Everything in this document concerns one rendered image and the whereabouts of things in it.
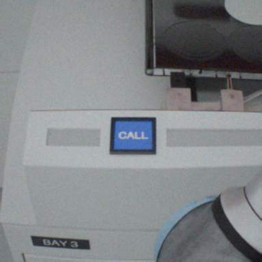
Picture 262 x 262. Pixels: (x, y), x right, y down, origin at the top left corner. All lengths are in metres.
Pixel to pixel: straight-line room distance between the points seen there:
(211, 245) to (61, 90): 0.58
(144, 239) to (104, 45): 0.38
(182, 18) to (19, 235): 0.45
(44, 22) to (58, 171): 0.48
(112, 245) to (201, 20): 0.40
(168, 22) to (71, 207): 0.37
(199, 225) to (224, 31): 0.54
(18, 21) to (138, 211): 0.71
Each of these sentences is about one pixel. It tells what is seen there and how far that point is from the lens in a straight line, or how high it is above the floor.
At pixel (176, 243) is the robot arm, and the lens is 0.80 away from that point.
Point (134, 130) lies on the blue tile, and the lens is 1.01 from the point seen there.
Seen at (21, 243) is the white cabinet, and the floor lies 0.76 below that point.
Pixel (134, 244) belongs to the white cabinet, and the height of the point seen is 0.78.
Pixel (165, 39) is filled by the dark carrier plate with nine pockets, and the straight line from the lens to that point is 1.23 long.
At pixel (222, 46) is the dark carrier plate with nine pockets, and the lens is 1.23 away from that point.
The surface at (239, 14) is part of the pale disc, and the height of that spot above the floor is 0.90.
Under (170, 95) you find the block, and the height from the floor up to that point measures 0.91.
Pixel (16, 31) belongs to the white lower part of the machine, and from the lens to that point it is 1.67.
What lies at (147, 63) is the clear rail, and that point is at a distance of 1.19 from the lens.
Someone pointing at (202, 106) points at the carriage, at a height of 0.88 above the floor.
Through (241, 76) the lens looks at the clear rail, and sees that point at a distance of 1.18.
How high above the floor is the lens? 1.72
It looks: 49 degrees down
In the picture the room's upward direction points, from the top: 1 degrees counter-clockwise
